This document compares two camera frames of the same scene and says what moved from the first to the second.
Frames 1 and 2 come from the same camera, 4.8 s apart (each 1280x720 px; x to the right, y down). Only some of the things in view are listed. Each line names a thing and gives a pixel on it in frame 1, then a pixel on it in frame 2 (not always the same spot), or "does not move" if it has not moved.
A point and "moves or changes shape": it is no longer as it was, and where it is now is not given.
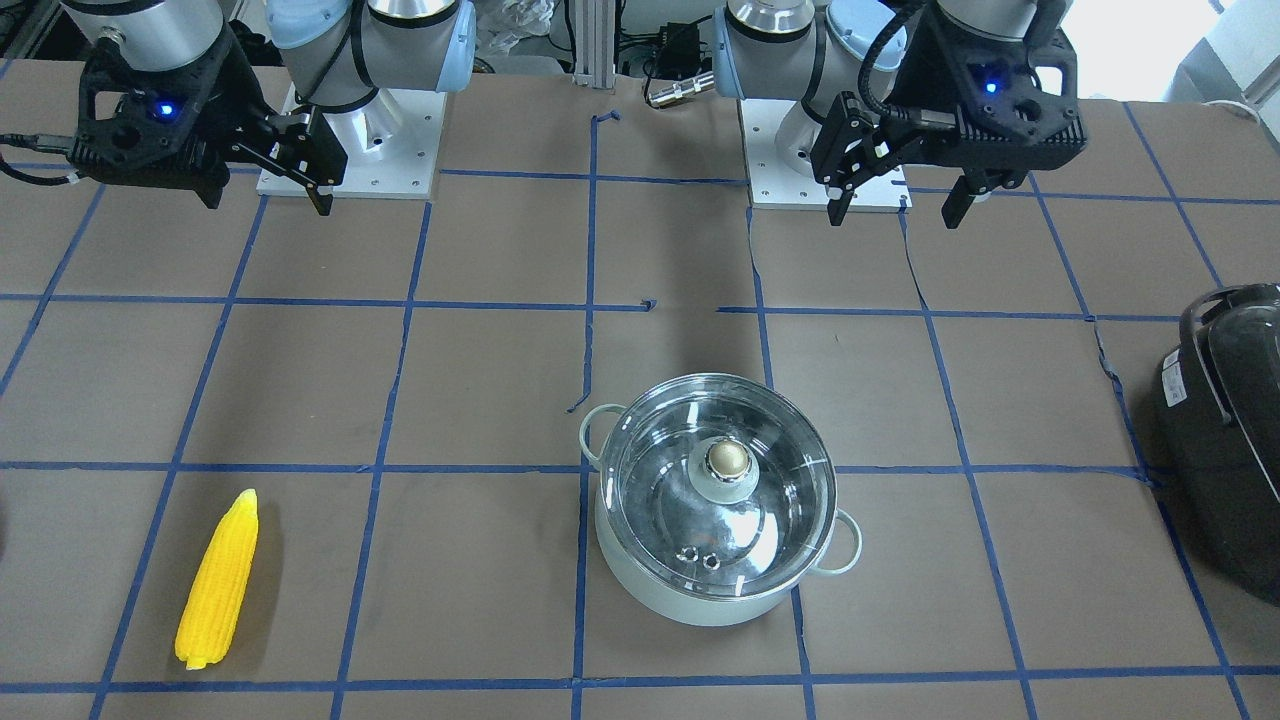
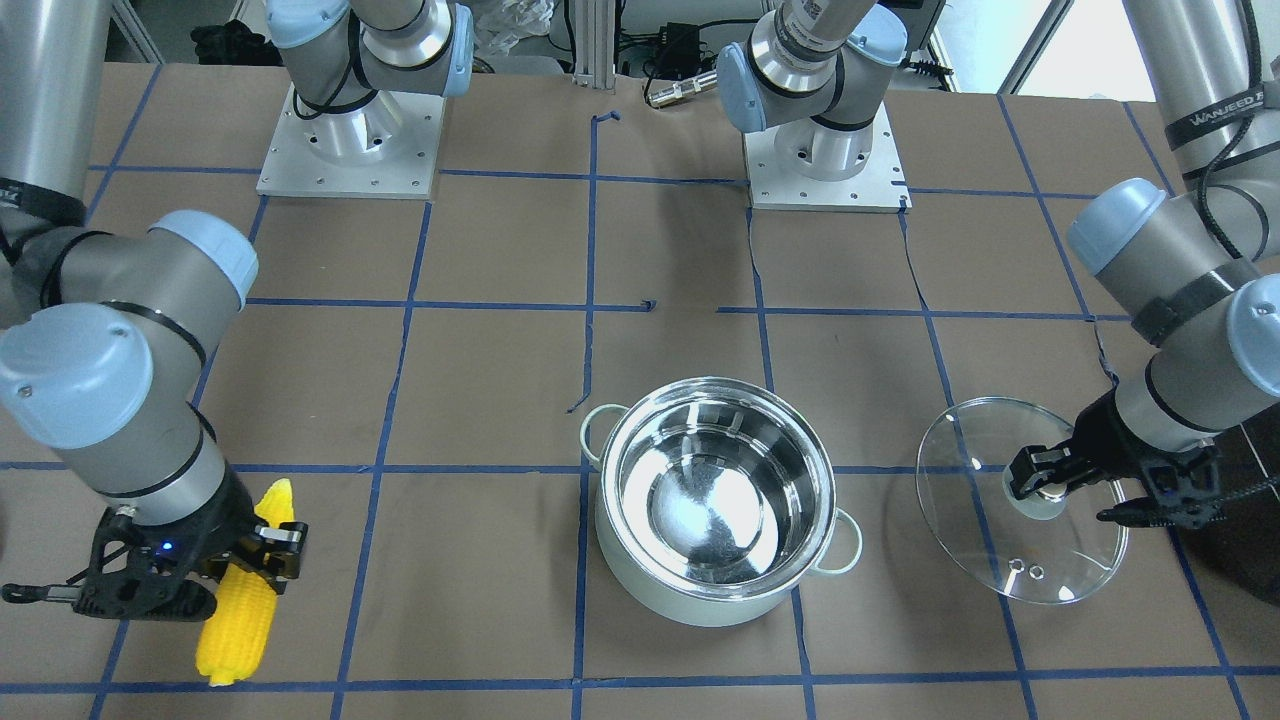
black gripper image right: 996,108 -> 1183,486
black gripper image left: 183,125 -> 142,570
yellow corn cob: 220,586 moves or changes shape
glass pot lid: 718,487 -> 1052,548
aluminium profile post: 595,43 does not move
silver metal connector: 678,90 does not move
